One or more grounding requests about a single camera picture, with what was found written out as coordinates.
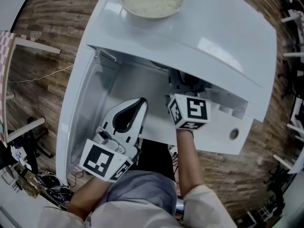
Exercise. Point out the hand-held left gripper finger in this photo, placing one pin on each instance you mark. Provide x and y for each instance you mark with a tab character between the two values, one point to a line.
133	133
144	120

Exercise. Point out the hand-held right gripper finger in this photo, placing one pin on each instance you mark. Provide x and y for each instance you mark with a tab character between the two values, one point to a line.
187	80

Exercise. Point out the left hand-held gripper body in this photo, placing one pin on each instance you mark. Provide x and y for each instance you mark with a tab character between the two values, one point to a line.
99	160

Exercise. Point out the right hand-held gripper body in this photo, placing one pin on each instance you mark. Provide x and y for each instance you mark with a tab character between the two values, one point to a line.
196	110

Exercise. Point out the white microwave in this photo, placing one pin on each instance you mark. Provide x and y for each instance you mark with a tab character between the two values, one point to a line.
209	27

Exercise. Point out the person's right forearm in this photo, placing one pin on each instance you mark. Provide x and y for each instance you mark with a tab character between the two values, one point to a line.
190	163

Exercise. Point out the person's left forearm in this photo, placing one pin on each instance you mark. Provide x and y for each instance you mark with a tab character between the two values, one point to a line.
88	198

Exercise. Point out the small white table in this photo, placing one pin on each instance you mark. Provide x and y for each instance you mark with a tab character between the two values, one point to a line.
213	133

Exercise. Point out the person's black trousers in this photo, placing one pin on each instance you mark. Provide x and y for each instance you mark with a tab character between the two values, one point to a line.
156	160

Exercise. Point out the person's grey shorts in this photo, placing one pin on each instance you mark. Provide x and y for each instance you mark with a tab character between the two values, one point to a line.
142	189

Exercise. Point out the person's cream shirt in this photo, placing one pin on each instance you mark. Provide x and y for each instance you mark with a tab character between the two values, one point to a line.
142	217

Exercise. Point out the small white gadgets pile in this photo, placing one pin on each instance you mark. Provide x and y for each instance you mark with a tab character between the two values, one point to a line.
20	157

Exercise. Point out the white bowl of rice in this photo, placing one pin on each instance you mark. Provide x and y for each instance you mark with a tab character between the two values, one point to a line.
152	1

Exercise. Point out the checkered cloth wooden table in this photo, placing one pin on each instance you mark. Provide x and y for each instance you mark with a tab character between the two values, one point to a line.
4	56

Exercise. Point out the black stool frame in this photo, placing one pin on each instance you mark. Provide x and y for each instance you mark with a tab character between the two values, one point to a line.
35	141

